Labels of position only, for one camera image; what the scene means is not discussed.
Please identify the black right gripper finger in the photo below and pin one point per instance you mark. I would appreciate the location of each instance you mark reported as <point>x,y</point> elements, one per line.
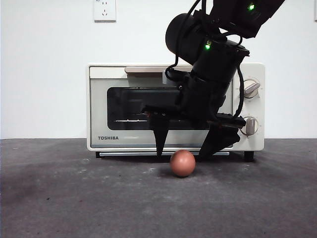
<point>159,134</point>
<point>220,141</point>

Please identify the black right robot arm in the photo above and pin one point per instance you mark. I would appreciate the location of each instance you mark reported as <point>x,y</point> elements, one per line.
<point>188,37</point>

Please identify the beige timer dial knob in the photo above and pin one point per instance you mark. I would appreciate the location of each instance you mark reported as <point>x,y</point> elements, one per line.
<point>251,126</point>

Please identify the silver oven crumb tray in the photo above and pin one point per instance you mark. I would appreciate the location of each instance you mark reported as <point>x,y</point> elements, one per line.
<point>123,154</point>

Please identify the beige temperature dial knob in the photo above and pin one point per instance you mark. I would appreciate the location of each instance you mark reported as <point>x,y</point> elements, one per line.
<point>251,89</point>

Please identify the cream toaster oven housing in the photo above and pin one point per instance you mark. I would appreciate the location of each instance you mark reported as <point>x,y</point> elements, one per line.
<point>257,74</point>

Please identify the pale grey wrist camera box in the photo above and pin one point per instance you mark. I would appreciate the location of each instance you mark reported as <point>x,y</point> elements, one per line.
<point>166,79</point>

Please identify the white wall socket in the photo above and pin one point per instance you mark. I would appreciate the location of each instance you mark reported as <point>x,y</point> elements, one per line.
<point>104,11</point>

